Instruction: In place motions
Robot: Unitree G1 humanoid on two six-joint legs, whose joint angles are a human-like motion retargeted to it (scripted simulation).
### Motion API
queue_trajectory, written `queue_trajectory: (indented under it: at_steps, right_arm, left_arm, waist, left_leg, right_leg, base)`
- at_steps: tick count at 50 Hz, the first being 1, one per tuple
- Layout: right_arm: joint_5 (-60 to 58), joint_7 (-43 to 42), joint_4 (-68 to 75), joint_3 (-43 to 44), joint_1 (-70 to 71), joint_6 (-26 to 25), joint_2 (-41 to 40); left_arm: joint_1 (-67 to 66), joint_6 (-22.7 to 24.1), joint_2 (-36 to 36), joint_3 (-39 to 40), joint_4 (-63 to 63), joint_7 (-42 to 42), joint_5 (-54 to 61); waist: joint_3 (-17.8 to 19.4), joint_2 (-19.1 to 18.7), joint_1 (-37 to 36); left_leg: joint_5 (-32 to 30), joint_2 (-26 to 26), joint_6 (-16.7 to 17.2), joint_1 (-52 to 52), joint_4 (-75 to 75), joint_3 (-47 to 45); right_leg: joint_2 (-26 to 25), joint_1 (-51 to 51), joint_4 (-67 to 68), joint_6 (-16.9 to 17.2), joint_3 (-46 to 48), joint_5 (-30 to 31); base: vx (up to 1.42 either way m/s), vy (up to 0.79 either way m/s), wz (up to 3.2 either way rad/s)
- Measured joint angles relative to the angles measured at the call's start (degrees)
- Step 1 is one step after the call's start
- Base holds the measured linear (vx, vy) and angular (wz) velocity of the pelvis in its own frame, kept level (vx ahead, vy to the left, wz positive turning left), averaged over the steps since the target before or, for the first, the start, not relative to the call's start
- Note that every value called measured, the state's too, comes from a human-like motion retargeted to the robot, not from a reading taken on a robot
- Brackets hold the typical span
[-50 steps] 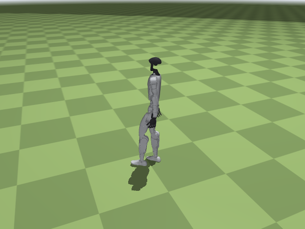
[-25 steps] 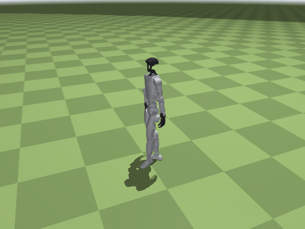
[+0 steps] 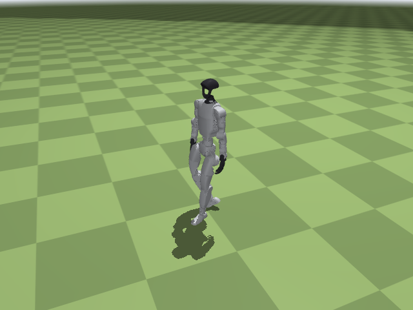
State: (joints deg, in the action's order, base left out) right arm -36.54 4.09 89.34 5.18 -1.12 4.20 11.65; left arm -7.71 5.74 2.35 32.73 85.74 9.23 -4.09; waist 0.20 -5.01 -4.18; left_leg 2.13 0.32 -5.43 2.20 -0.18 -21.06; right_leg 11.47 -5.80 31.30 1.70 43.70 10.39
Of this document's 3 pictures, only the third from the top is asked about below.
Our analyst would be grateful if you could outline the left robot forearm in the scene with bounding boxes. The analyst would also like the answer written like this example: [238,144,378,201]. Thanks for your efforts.
[219,132,227,159]

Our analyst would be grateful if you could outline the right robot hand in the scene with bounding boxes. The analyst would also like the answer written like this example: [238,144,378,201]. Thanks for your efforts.
[190,138,196,150]

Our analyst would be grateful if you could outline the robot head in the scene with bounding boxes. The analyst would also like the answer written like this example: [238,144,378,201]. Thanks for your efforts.
[201,79,219,104]

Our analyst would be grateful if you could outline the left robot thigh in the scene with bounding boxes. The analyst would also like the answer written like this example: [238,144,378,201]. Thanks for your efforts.
[201,151,219,192]

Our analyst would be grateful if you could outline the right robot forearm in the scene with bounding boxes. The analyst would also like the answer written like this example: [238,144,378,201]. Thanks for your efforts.
[190,124,199,142]

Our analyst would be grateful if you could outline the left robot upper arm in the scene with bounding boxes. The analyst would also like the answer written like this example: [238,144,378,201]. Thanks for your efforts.
[214,106,227,140]

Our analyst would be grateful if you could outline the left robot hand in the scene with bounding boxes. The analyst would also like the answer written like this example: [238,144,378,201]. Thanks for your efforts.
[215,155,227,174]

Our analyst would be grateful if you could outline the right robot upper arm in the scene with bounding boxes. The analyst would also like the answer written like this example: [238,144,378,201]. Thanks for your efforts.
[191,99,202,127]

